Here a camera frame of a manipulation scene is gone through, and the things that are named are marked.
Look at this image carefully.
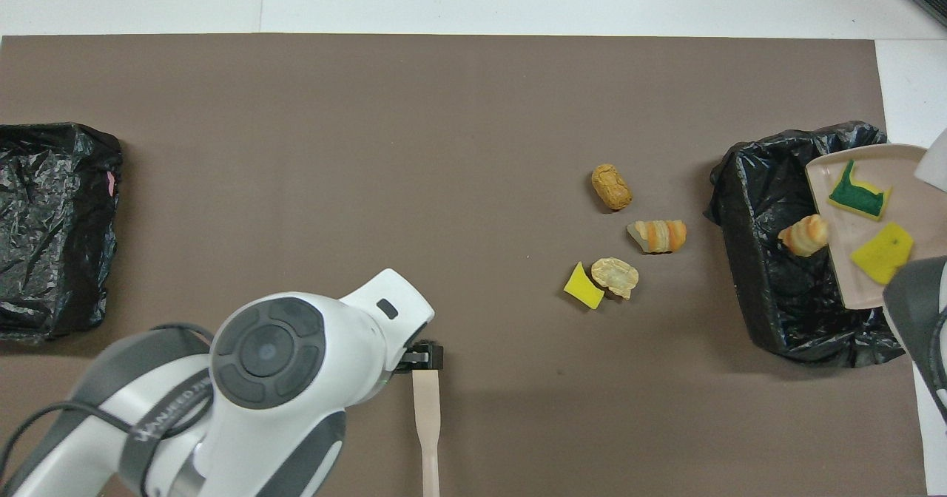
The brown toasted croissant piece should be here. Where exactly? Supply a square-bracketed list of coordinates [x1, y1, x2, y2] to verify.
[778, 214, 831, 258]

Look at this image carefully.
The beige plastic dustpan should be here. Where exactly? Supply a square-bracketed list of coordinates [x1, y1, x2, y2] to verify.
[804, 143, 947, 311]

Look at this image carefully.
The black bag lined bin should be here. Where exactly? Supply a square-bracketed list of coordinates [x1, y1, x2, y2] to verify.
[0, 122, 124, 344]
[704, 121, 912, 369]

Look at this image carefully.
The yellow sponge piece dark spot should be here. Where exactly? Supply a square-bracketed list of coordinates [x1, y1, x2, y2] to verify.
[850, 221, 915, 285]

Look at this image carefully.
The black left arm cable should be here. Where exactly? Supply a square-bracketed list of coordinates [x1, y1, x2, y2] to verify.
[0, 323, 215, 497]

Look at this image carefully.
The small yellow sponge wedge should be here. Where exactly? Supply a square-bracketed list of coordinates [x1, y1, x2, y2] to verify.
[563, 262, 606, 311]

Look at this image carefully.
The beige hand brush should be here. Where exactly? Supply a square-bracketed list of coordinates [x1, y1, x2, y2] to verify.
[412, 369, 442, 497]

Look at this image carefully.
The notched yellow green sponge piece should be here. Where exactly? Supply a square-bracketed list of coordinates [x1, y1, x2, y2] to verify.
[828, 159, 893, 222]

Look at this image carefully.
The brown table mat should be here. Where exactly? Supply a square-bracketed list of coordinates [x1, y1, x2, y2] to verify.
[0, 33, 930, 497]

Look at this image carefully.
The orange striped croissant piece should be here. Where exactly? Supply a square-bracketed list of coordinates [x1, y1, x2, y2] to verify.
[627, 220, 688, 254]

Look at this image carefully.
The pale flaky pastry piece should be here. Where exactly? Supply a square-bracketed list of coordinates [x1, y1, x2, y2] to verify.
[590, 257, 640, 300]

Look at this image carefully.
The brown peanut shaped bread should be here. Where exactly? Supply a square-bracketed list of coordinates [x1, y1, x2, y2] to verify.
[591, 163, 634, 212]

